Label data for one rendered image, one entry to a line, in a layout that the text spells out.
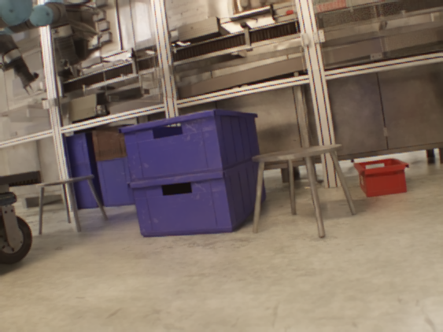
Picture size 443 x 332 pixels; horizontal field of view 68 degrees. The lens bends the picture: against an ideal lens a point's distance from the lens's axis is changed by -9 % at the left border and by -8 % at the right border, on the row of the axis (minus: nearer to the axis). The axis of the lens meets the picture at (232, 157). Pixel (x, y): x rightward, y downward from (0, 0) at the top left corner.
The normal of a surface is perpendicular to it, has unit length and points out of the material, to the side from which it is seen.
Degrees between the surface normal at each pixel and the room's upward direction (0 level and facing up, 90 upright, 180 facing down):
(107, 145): 90
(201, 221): 90
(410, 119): 90
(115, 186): 90
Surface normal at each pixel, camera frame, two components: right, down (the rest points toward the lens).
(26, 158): -0.32, 0.09
